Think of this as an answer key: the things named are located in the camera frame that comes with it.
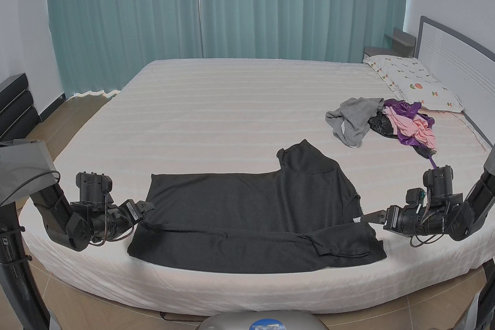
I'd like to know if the bed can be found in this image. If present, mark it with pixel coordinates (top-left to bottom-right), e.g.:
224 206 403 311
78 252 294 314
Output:
19 15 495 317

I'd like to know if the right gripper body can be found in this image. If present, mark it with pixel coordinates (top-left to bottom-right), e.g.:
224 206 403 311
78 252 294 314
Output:
383 205 425 236

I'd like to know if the grey bedside table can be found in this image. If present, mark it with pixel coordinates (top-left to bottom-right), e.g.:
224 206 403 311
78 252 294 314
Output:
364 27 416 58

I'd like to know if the black chest of drawers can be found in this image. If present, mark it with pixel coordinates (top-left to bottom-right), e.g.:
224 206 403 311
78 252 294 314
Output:
0 73 39 145

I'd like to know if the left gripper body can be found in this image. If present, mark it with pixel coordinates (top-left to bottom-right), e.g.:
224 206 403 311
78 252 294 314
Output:
106 199 143 241

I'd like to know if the black cable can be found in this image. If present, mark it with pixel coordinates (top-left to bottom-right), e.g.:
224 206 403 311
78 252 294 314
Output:
0 171 61 207
159 311 202 321

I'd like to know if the white printed pillow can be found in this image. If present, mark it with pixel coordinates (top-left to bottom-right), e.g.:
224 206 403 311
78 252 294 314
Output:
363 55 465 113

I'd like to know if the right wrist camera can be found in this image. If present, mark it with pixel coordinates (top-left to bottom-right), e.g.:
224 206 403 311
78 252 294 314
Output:
405 187 427 210

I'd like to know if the black T-shirt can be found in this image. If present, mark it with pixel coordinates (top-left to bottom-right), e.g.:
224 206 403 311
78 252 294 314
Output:
128 139 387 275

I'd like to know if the grey garment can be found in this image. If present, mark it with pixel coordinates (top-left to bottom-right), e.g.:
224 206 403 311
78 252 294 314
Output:
326 97 385 148

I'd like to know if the pile of clothes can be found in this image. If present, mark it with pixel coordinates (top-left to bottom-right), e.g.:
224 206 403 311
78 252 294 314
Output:
367 98 439 168

